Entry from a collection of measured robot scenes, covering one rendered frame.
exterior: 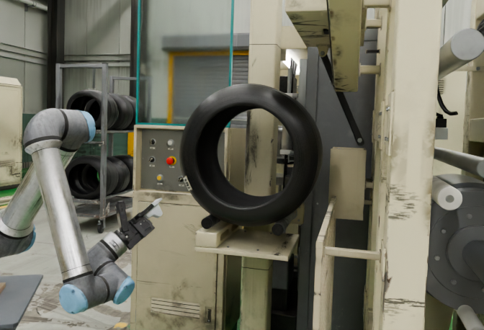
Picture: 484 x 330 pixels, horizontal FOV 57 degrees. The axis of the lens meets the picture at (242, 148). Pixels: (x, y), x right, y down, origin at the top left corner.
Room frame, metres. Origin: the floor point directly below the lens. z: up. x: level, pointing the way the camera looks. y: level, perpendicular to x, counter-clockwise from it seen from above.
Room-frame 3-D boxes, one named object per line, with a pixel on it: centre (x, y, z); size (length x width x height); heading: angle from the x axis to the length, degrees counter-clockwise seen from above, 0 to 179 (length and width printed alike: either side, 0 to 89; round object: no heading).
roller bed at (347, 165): (1.96, -0.47, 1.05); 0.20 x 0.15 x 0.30; 166
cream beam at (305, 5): (1.65, -0.31, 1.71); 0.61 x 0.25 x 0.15; 166
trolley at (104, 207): (5.63, 1.71, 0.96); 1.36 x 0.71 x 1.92; 165
